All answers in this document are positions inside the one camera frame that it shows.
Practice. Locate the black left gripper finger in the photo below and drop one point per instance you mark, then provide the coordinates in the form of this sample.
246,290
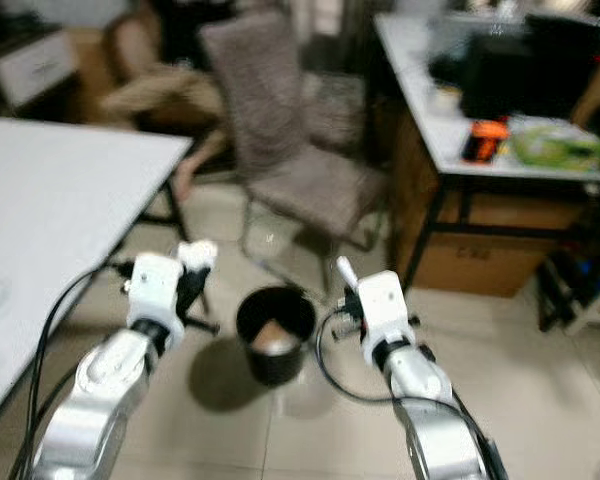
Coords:
197,282

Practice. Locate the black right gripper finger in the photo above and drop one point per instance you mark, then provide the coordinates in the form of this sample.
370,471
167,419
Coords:
352,296

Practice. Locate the white paper strip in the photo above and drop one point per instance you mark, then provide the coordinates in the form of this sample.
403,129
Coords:
347,274

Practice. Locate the white paper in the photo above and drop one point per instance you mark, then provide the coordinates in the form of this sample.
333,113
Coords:
198,254

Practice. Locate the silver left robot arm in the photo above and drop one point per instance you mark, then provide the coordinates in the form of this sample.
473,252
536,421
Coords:
100,400

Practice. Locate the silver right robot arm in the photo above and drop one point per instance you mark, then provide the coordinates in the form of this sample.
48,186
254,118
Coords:
445,420

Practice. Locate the black round rubbish bin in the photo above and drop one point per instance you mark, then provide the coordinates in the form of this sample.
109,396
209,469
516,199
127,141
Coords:
275,372

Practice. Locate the crumpled clear plastic wrap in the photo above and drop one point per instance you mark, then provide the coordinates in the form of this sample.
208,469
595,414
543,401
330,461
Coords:
282,348

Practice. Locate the brown cardboard scrap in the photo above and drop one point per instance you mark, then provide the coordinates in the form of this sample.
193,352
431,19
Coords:
272,333

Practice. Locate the large brown cardboard box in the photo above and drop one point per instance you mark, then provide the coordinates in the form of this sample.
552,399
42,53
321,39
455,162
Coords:
490,262

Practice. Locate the white table with black legs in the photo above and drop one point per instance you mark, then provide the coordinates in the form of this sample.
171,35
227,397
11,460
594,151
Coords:
60,230

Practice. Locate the grey patterned covered chair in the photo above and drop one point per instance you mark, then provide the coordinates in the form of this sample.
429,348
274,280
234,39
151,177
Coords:
335,108

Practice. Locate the brown checked covered chair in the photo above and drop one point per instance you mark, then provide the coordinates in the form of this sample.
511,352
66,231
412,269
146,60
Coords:
265,105

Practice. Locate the seated person in khaki trousers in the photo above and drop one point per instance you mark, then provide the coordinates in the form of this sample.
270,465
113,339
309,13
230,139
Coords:
165,95

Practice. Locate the orange and black tool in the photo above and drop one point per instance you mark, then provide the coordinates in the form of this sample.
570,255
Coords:
485,142

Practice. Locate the white tape roll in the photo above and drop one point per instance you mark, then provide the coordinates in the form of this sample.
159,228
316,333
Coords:
447,99

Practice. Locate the black metal rack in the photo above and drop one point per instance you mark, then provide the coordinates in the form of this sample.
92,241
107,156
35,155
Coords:
575,292

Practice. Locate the green plastic bag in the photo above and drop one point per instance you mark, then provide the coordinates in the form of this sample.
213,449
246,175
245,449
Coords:
558,147

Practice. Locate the grey curtain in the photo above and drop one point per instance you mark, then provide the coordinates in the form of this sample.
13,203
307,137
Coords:
330,32

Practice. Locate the white drawer cabinet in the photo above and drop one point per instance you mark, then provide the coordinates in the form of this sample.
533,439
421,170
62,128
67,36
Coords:
30,65

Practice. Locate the black computer box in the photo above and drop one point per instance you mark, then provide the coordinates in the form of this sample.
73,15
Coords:
540,72

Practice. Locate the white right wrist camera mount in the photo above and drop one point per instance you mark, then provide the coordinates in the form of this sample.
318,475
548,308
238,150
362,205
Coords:
385,315

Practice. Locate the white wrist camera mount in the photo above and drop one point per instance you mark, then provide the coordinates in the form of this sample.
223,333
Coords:
155,295
385,315

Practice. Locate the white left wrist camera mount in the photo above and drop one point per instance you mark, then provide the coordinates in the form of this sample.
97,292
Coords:
155,295

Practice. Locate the white desk with black frame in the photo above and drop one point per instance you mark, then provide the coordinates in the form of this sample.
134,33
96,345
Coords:
440,135

